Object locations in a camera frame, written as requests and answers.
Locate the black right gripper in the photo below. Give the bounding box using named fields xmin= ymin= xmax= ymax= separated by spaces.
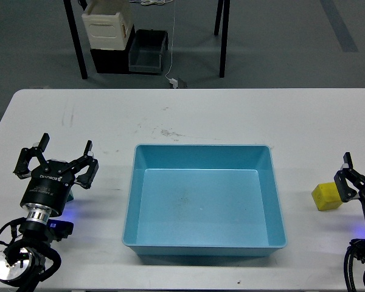
xmin=334 ymin=152 xmax=365 ymax=219

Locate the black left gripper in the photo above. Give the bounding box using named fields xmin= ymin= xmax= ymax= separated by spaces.
xmin=13 ymin=133 xmax=99 ymax=217

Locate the yellow cube block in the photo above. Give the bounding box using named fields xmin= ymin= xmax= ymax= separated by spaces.
xmin=311 ymin=182 xmax=342 ymax=211

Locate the green cube block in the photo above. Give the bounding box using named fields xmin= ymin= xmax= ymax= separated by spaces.
xmin=66 ymin=190 xmax=74 ymax=202

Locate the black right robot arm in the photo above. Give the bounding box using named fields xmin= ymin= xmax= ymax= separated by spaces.
xmin=334 ymin=152 xmax=365 ymax=291

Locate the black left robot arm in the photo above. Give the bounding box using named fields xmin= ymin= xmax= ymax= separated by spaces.
xmin=0 ymin=133 xmax=99 ymax=291

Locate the black crate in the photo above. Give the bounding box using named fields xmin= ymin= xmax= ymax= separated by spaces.
xmin=90 ymin=27 xmax=136 ymax=74

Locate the light blue plastic tray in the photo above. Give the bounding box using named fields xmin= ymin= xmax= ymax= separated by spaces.
xmin=122 ymin=145 xmax=287 ymax=257

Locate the grey plastic bin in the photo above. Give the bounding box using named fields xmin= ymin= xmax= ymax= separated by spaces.
xmin=128 ymin=29 xmax=169 ymax=75

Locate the white power adapter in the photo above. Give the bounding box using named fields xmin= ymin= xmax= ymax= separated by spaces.
xmin=169 ymin=78 xmax=178 ymax=89

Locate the cream plastic container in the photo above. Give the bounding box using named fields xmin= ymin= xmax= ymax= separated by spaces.
xmin=82 ymin=1 xmax=133 ymax=50

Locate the black table leg left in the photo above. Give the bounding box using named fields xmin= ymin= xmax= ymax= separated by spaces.
xmin=63 ymin=0 xmax=88 ymax=80

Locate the black table leg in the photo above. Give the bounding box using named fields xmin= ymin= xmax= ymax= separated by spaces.
xmin=214 ymin=0 xmax=231 ymax=78
xmin=63 ymin=0 xmax=88 ymax=80

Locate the black table leg right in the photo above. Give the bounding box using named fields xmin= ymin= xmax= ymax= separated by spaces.
xmin=214 ymin=0 xmax=231 ymax=78

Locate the white hanging cable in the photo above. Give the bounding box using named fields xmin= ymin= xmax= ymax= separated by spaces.
xmin=165 ymin=0 xmax=176 ymax=80

